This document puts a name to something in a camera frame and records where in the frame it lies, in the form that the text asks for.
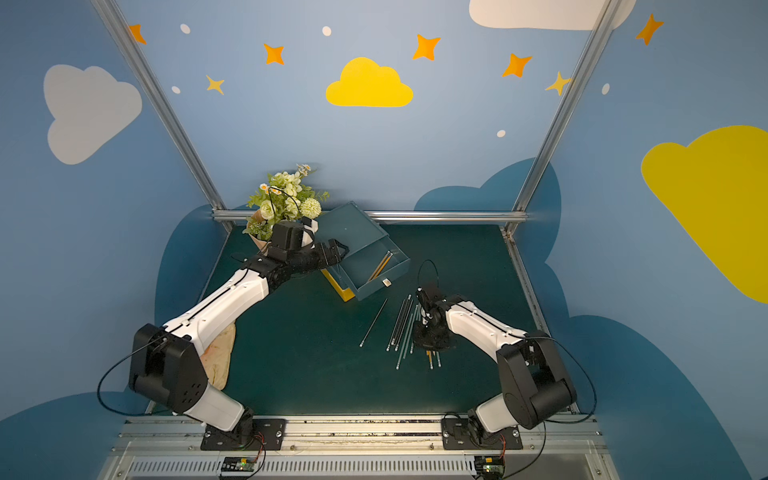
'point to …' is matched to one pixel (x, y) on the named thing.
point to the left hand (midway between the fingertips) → (338, 249)
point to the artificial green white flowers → (285, 198)
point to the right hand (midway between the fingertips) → (422, 341)
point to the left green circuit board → (239, 464)
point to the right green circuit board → (489, 466)
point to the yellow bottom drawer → (345, 294)
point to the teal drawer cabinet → (348, 223)
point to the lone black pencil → (372, 324)
